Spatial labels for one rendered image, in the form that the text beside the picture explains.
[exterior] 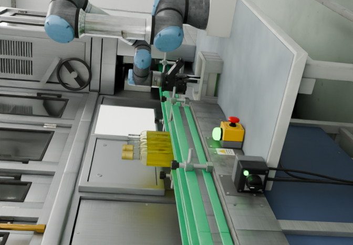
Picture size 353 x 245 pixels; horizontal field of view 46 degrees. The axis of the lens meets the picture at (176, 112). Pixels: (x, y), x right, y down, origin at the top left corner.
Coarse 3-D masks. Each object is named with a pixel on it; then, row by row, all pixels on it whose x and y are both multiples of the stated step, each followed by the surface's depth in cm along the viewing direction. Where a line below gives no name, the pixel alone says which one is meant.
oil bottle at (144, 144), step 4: (144, 144) 169; (148, 144) 169; (152, 144) 170; (156, 144) 170; (160, 144) 170; (164, 144) 171; (168, 144) 171; (140, 148) 168; (160, 148) 168; (164, 148) 168; (168, 148) 168
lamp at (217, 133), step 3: (216, 129) 145; (219, 129) 145; (222, 129) 145; (213, 132) 145; (216, 132) 144; (219, 132) 144; (222, 132) 144; (213, 135) 145; (216, 135) 144; (219, 135) 144; (222, 135) 144; (213, 138) 146; (216, 138) 145; (219, 138) 145
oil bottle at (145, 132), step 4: (144, 132) 180; (148, 132) 180; (152, 132) 181; (156, 132) 181; (160, 132) 182; (164, 132) 182; (168, 132) 183; (140, 136) 179; (164, 136) 179; (168, 136) 179
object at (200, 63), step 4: (200, 52) 196; (200, 56) 192; (200, 60) 200; (204, 60) 184; (196, 64) 201; (200, 64) 201; (204, 64) 184; (196, 68) 201; (200, 68) 201; (204, 68) 186; (196, 72) 202; (200, 72) 202; (200, 80) 187; (200, 84) 187; (200, 88) 188; (196, 92) 205; (200, 92) 189; (196, 96) 201; (200, 96) 190
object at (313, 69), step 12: (324, 0) 214; (336, 12) 200; (348, 12) 190; (312, 60) 115; (312, 72) 113; (324, 72) 113; (336, 72) 113; (348, 72) 114; (300, 84) 115; (312, 84) 115
